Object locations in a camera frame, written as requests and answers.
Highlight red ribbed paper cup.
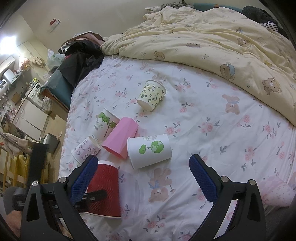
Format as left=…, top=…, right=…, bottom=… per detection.
left=86, top=161, right=121, bottom=219

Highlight small pink patterned cup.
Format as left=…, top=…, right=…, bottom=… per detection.
left=71, top=136, right=101, bottom=164

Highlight pink plastic cup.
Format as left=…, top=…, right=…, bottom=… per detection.
left=102, top=117, right=138, bottom=159

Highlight white cup green globe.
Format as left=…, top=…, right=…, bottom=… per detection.
left=127, top=134, right=172, bottom=170

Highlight white cup green trees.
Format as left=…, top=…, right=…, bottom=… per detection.
left=93, top=108, right=120, bottom=141

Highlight cream patterned paper cup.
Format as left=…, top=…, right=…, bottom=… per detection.
left=137, top=80, right=166, bottom=111

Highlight white cabinet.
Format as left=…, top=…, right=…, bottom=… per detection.
left=12, top=99, right=48, bottom=141

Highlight white washing machine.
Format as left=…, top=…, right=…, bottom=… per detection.
left=27, top=81, right=44, bottom=108

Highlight floral white bed sheet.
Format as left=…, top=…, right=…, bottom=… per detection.
left=59, top=55, right=295, bottom=240

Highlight white plastic bag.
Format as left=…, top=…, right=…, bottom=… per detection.
left=47, top=49, right=65, bottom=69

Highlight black clothing pile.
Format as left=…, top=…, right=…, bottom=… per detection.
left=58, top=40, right=104, bottom=88

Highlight yellow bear print duvet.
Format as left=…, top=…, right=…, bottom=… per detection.
left=101, top=6, right=295, bottom=123

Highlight dark clothes near pillow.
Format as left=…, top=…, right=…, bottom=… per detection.
left=241, top=6, right=288, bottom=39

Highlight teal bed frame edge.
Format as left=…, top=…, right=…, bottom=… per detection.
left=40, top=69, right=74, bottom=111

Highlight wall hook with items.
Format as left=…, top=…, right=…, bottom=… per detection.
left=48, top=19, right=61, bottom=33

